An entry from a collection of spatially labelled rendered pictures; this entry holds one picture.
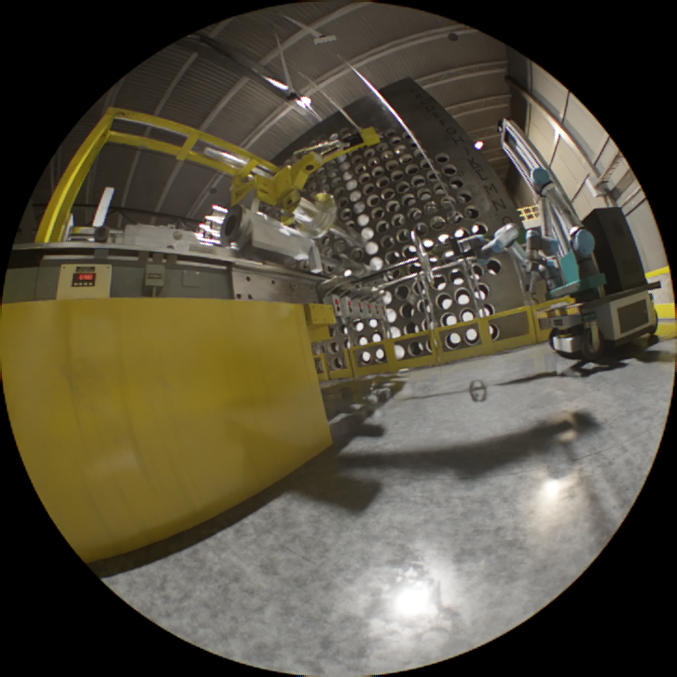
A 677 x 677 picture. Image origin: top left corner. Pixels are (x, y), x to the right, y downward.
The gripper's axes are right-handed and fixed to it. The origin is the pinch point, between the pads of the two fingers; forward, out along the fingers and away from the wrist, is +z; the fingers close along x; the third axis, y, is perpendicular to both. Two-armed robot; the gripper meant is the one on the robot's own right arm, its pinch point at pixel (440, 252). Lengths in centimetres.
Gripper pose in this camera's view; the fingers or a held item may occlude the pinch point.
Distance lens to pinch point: 155.9
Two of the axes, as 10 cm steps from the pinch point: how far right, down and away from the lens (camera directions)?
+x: 2.6, 9.7, 0.2
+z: -8.1, 2.0, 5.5
